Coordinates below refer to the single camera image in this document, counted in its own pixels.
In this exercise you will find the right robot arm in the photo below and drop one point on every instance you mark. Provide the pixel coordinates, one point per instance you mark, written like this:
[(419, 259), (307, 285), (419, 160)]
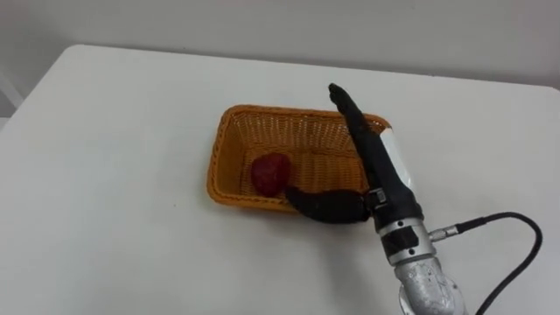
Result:
[(420, 267)]

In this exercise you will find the red strawberry soft toy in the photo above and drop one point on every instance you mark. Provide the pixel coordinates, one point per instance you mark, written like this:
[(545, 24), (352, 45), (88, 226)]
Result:
[(270, 173)]

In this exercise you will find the white table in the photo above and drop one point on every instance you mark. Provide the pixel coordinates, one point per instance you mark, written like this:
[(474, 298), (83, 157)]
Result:
[(131, 197)]

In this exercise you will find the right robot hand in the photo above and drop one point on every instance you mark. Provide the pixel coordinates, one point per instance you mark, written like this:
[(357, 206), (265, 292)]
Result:
[(385, 184)]

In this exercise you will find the orange woven basket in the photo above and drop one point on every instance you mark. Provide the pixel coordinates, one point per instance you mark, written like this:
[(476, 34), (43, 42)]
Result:
[(245, 175)]

